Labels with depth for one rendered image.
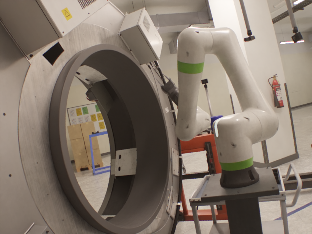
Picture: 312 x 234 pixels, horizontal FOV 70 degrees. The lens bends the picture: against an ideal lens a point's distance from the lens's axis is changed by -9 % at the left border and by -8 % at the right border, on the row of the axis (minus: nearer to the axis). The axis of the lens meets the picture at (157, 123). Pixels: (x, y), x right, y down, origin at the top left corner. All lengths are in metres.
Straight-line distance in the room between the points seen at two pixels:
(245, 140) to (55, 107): 0.64
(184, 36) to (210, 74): 10.55
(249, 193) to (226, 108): 10.93
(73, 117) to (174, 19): 5.55
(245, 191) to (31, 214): 0.65
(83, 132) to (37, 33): 6.72
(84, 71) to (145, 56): 0.35
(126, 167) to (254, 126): 0.91
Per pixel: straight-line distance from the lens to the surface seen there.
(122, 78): 1.35
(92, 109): 9.98
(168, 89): 1.34
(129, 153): 1.56
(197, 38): 1.00
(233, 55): 1.06
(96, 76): 1.43
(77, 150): 7.44
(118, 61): 1.23
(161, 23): 6.67
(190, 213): 2.37
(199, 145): 2.08
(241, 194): 0.84
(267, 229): 1.86
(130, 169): 1.53
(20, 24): 0.76
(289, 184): 3.07
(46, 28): 0.71
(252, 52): 4.08
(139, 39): 1.30
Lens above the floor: 1.23
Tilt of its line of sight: 2 degrees down
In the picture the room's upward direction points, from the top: 12 degrees counter-clockwise
